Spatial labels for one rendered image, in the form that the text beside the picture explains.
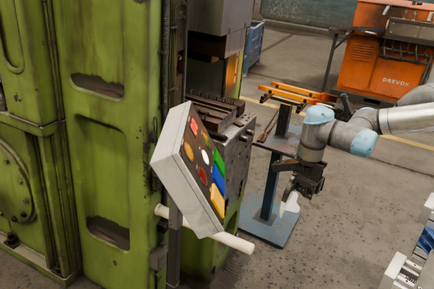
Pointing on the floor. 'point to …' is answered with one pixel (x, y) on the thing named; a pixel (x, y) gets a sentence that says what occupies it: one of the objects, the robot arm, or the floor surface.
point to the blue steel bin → (254, 44)
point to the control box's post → (174, 244)
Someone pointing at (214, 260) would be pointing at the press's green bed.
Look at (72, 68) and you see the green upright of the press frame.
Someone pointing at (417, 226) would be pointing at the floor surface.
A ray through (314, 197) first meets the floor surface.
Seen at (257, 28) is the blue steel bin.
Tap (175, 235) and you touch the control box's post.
